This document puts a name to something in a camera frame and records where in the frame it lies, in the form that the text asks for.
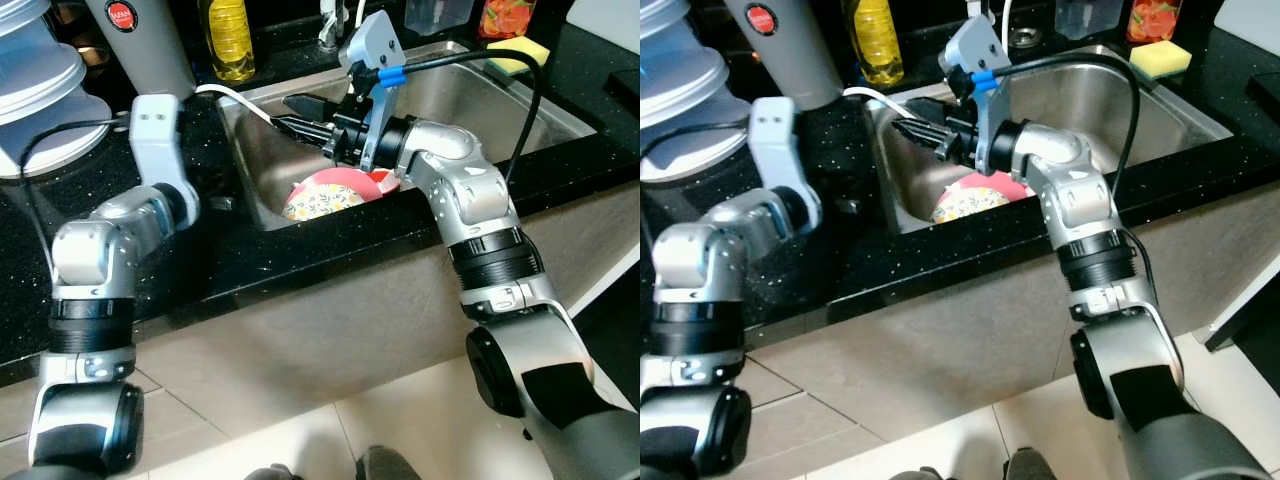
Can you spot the red and white plate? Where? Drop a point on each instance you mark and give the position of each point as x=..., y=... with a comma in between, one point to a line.
x=1022, y=187
x=383, y=183

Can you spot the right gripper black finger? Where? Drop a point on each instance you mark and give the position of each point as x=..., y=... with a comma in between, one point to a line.
x=938, y=109
x=928, y=140
x=312, y=133
x=318, y=108

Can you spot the floral plate with pink rim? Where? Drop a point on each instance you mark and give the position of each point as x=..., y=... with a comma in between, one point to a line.
x=325, y=198
x=975, y=203

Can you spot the robot's dark left foot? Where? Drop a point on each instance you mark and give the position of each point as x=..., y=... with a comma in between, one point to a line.
x=915, y=474
x=272, y=473

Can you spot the yellow sponge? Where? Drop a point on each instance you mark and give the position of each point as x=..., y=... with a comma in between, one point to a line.
x=1160, y=58
x=518, y=55

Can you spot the robot's dark right foot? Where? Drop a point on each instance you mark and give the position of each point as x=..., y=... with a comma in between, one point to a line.
x=390, y=465
x=1032, y=466

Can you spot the robot's dark foot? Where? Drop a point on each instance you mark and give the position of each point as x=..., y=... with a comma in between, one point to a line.
x=272, y=473
x=915, y=474
x=1032, y=466
x=390, y=465

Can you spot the stainless steel sink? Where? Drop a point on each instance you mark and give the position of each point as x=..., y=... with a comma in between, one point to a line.
x=460, y=100
x=1090, y=105

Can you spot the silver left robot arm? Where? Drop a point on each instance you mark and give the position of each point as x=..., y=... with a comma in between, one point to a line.
x=90, y=250
x=690, y=260

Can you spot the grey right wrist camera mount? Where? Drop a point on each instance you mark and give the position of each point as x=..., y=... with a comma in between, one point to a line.
x=375, y=40
x=975, y=45

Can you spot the yellow cooking oil bottle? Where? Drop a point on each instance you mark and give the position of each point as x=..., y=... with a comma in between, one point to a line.
x=875, y=45
x=228, y=40

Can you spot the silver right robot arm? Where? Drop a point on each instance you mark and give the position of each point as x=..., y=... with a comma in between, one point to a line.
x=1085, y=200
x=470, y=190

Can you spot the white flat board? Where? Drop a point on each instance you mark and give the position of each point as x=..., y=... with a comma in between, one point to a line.
x=1248, y=25
x=605, y=22

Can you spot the red printed packet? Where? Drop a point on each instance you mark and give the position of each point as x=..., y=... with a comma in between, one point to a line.
x=1153, y=18
x=506, y=18

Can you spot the grey thermos flask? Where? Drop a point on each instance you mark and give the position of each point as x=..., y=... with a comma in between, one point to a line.
x=795, y=55
x=150, y=50

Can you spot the clear plastic container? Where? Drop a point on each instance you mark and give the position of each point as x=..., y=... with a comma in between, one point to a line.
x=1087, y=17
x=438, y=15

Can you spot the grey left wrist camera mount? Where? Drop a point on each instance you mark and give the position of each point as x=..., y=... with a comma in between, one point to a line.
x=775, y=140
x=155, y=135

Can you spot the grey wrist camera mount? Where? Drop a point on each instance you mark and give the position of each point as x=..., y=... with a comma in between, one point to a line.
x=375, y=40
x=155, y=135
x=775, y=140
x=975, y=45

